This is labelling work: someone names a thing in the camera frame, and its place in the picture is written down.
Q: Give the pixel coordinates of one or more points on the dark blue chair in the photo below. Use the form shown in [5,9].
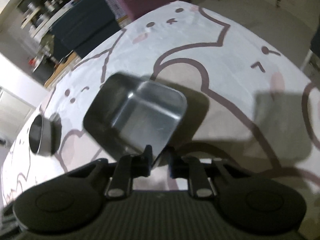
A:
[82,22]

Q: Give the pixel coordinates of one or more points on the steel rectangular container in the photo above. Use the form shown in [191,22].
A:
[140,120]

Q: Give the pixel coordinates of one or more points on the bear-print tablecloth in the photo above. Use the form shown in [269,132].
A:
[200,55]

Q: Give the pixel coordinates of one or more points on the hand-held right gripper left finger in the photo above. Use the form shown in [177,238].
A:
[140,165]

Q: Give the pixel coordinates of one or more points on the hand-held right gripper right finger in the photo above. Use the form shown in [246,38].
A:
[176,166]

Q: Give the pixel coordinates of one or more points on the low wooden platform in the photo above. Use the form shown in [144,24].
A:
[62,70]

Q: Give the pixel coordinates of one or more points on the round steel bowl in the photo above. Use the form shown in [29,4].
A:
[45,135]

